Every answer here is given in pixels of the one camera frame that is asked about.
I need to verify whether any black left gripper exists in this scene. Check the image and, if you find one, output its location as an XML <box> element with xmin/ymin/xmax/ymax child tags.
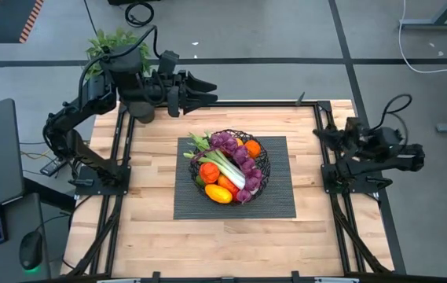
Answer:
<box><xmin>144</xmin><ymin>69</ymin><xmax>219</xmax><ymax>118</ymax></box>

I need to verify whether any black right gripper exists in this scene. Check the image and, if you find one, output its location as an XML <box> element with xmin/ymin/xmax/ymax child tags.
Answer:
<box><xmin>312</xmin><ymin>117</ymin><xmax>403</xmax><ymax>158</ymax></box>

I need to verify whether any purple grapes bunch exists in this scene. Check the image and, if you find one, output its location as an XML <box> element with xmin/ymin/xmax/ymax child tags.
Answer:
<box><xmin>190</xmin><ymin>131</ymin><xmax>265</xmax><ymax>204</ymax></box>

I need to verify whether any wrinkled orange fruit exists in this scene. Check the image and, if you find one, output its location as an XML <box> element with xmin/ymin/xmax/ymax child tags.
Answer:
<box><xmin>244</xmin><ymin>139</ymin><xmax>262</xmax><ymax>160</ymax></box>

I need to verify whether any red wrinkled tomato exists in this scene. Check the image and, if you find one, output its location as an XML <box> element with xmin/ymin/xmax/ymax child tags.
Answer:
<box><xmin>199</xmin><ymin>161</ymin><xmax>222</xmax><ymax>186</ymax></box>

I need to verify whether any white green leek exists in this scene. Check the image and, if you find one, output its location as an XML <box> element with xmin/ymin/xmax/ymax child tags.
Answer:
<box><xmin>182</xmin><ymin>131</ymin><xmax>247</xmax><ymax>191</ymax></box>

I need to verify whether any red orange mango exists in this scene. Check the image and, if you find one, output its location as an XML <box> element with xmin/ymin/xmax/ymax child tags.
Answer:
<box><xmin>217</xmin><ymin>174</ymin><xmax>242</xmax><ymax>200</ymax></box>

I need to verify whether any black plant pot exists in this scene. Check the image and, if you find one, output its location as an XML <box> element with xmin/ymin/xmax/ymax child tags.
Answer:
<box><xmin>126</xmin><ymin>100</ymin><xmax>156</xmax><ymax>125</ymax></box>

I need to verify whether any grey woven placemat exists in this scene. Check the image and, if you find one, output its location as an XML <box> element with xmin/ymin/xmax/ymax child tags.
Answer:
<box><xmin>173</xmin><ymin>136</ymin><xmax>297</xmax><ymax>220</ymax></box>

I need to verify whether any green potted plant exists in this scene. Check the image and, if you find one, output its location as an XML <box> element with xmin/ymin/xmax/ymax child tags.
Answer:
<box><xmin>77</xmin><ymin>25</ymin><xmax>159</xmax><ymax>99</ymax></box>

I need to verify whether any yellow oval fruit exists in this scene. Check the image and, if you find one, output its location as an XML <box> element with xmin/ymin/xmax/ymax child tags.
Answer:
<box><xmin>204</xmin><ymin>183</ymin><xmax>234</xmax><ymax>205</ymax></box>

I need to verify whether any black power adapter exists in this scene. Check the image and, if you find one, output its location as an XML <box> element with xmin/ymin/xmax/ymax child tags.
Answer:
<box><xmin>39</xmin><ymin>156</ymin><xmax>67</xmax><ymax>178</ymax></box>

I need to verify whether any orange striped floor mat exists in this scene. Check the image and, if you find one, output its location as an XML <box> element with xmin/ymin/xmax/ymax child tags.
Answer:
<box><xmin>0</xmin><ymin>0</ymin><xmax>46</xmax><ymax>44</ymax></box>

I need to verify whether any grey low desk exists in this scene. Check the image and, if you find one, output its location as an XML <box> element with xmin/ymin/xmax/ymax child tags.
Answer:
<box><xmin>0</xmin><ymin>192</ymin><xmax>51</xmax><ymax>283</ymax></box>

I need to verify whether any black computer mouse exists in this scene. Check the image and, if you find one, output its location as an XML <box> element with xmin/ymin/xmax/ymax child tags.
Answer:
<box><xmin>18</xmin><ymin>230</ymin><xmax>45</xmax><ymax>273</ymax></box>

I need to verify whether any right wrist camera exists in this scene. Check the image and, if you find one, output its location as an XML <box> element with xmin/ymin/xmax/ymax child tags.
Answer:
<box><xmin>344</xmin><ymin>116</ymin><xmax>368</xmax><ymax>137</ymax></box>

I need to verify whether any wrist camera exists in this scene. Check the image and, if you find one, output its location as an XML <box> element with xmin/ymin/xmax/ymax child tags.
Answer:
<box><xmin>344</xmin><ymin>116</ymin><xmax>368</xmax><ymax>137</ymax></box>
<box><xmin>158</xmin><ymin>50</ymin><xmax>180</xmax><ymax>75</ymax></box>

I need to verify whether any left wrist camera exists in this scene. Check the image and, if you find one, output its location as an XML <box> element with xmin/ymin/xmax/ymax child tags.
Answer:
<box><xmin>158</xmin><ymin>50</ymin><xmax>180</xmax><ymax>75</ymax></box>

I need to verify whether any black aluminium table frame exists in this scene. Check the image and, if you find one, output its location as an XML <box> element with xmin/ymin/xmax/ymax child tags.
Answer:
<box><xmin>65</xmin><ymin>100</ymin><xmax>397</xmax><ymax>283</ymax></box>

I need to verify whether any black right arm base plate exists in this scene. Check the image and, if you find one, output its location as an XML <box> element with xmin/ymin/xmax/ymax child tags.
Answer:
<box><xmin>321</xmin><ymin>163</ymin><xmax>393</xmax><ymax>196</ymax></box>

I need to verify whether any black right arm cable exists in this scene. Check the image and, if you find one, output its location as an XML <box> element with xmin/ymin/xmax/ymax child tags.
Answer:
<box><xmin>370</xmin><ymin>93</ymin><xmax>413</xmax><ymax>133</ymax></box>

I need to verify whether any coiled black cable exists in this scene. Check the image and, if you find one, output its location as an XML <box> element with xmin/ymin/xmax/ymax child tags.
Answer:
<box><xmin>123</xmin><ymin>1</ymin><xmax>156</xmax><ymax>28</ymax></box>

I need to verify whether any black wire basket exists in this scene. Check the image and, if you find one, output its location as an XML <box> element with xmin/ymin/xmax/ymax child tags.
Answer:
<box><xmin>188</xmin><ymin>128</ymin><xmax>272</xmax><ymax>204</ymax></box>

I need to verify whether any white floor cable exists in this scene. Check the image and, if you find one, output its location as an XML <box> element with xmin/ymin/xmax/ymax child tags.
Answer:
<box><xmin>398</xmin><ymin>0</ymin><xmax>447</xmax><ymax>75</ymax></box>

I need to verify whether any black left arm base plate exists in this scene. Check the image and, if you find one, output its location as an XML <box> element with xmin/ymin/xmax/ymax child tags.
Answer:
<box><xmin>74</xmin><ymin>164</ymin><xmax>132</xmax><ymax>197</ymax></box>

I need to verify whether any grey desk leg frame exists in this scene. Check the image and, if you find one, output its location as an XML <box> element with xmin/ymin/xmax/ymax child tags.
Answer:
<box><xmin>398</xmin><ymin>0</ymin><xmax>447</xmax><ymax>31</ymax></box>

